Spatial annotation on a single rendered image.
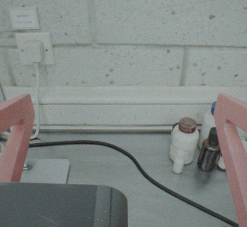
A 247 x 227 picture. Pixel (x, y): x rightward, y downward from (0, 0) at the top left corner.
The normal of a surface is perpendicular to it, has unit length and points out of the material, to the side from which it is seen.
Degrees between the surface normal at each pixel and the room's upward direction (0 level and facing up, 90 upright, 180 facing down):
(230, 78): 90
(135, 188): 0
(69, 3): 90
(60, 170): 0
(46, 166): 0
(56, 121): 90
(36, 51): 90
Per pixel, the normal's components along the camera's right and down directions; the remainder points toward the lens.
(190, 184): 0.00, -0.81
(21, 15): 0.00, 0.59
